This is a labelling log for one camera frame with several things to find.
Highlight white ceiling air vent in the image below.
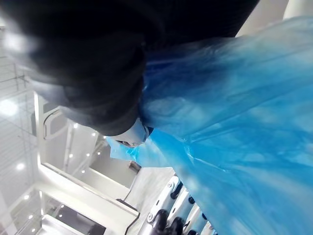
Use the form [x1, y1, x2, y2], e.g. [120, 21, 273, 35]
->
[42, 107, 74, 139]

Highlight white shelf unit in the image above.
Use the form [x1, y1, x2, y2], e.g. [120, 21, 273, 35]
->
[38, 162, 141, 235]

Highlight blue plastic rubbish bag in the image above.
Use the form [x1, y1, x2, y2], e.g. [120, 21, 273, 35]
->
[107, 18, 313, 235]

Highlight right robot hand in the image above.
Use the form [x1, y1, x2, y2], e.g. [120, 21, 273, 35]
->
[0, 0, 287, 235]

